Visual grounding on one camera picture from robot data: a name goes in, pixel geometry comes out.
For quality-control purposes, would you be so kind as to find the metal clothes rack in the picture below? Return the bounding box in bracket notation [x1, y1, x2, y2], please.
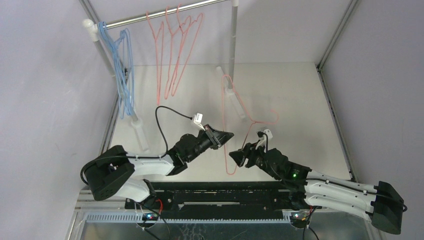
[81, 0, 248, 152]

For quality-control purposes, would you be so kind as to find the right circuit board with wires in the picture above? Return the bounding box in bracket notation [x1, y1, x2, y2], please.
[289, 205, 316, 229]

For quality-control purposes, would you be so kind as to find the black left camera cable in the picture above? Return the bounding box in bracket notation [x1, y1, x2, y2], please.
[154, 105, 195, 157]

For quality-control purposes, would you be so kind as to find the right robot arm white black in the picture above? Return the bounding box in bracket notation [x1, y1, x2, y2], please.
[229, 141, 408, 235]

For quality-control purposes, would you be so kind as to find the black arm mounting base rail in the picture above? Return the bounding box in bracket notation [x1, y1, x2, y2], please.
[144, 181, 311, 222]

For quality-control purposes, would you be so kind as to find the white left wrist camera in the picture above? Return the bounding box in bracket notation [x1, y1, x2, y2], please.
[191, 112, 205, 131]

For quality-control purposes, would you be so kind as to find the pink wire hanger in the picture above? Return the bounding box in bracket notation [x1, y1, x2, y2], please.
[164, 4, 192, 100]
[221, 74, 280, 176]
[168, 3, 204, 97]
[146, 11, 165, 106]

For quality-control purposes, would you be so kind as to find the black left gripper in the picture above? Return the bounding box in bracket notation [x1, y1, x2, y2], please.
[185, 124, 233, 163]

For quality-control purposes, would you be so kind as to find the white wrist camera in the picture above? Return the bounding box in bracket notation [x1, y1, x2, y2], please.
[256, 128, 273, 148]
[191, 112, 205, 131]

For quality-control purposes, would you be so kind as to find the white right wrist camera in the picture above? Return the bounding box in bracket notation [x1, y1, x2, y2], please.
[256, 128, 273, 148]

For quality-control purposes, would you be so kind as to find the left circuit board with wires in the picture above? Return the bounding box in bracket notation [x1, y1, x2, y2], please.
[134, 198, 169, 233]

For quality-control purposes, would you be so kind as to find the circuit board with wires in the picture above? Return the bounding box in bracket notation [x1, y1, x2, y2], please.
[134, 198, 169, 233]
[289, 205, 316, 229]

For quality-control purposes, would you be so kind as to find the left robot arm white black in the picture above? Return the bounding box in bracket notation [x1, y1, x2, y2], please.
[80, 124, 234, 209]

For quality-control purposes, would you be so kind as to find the black right camera cable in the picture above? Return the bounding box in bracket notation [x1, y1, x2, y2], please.
[257, 131, 409, 240]

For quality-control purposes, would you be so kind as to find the black camera cable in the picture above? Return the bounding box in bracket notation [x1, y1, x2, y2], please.
[154, 105, 195, 157]
[257, 131, 409, 240]

